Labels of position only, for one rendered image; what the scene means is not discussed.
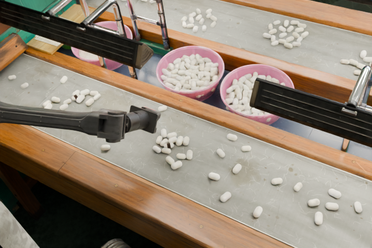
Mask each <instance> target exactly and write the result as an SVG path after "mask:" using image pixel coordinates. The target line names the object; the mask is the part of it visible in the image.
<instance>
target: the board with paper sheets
mask: <svg viewBox="0 0 372 248"><path fill-rule="evenodd" d="M94 10H95V9H92V8H89V11H90V14H91V13H92V12H93V11H94ZM59 17H63V18H65V19H68V20H71V21H74V22H77V23H81V22H82V21H83V20H84V19H85V17H84V14H83V11H82V8H81V6H80V5H78V4H73V5H72V6H71V7H70V8H69V9H67V10H66V11H65V12H64V13H63V14H62V15H60V16H59ZM34 38H36V37H34ZM34 38H33V39H32V40H30V41H29V42H28V43H26V45H27V46H28V47H31V48H33V49H36V50H40V51H42V52H45V53H48V54H50V55H53V54H54V53H55V52H56V51H57V50H58V49H59V48H60V47H61V46H62V45H63V44H62V43H61V44H60V45H58V46H55V45H51V44H48V43H45V42H42V41H40V40H36V39H34Z"/></svg>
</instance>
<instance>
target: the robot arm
mask: <svg viewBox="0 0 372 248"><path fill-rule="evenodd" d="M160 116H161V113H160V112H158V111H156V110H153V109H151V108H147V107H145V106H143V107H141V108H140V107H137V106H135V105H131V107H130V112H129V113H127V112H126V111H121V110H109V109H105V108H101V109H99V110H98V111H91V112H73V111H63V110H53V109H48V108H37V107H28V106H18V105H11V104H7V103H4V102H1V101H0V123H12V124H18V125H28V126H38V127H47V128H58V129H64V130H73V131H78V132H82V133H85V134H88V135H91V136H97V138H105V140H106V142H108V143H117V142H120V141H121V140H122V139H125V133H128V132H132V131H136V130H144V131H146V132H149V133H152V134H153V133H156V130H157V128H156V125H157V121H158V120H159V119H160Z"/></svg>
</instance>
